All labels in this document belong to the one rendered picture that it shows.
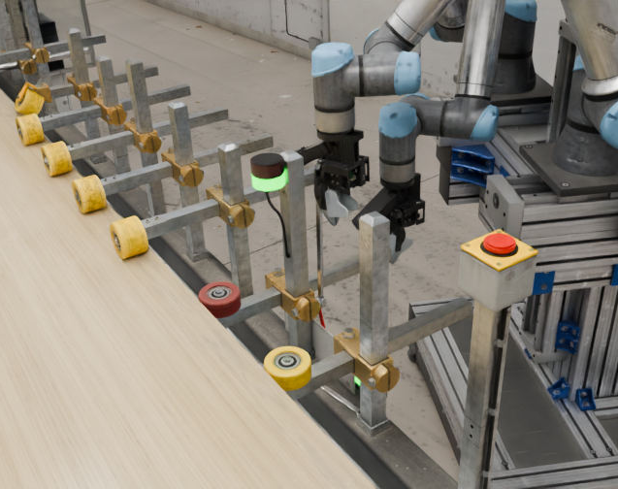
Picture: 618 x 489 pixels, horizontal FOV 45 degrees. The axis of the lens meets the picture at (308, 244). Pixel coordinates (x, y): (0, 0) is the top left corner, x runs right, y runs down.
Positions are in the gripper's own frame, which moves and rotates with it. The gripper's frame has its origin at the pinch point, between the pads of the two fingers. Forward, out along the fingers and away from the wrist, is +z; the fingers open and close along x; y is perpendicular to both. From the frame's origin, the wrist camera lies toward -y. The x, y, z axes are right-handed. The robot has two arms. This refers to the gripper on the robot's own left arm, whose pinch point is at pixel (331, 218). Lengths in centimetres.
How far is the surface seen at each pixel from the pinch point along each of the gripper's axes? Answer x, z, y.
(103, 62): 22, -14, -93
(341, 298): 92, 98, -65
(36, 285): -42, 7, -43
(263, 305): -16.7, 13.4, -5.7
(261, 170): -18.4, -18.1, -1.0
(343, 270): 1.9, 13.1, 1.2
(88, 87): 31, 0, -114
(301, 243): -11.5, -0.4, 1.0
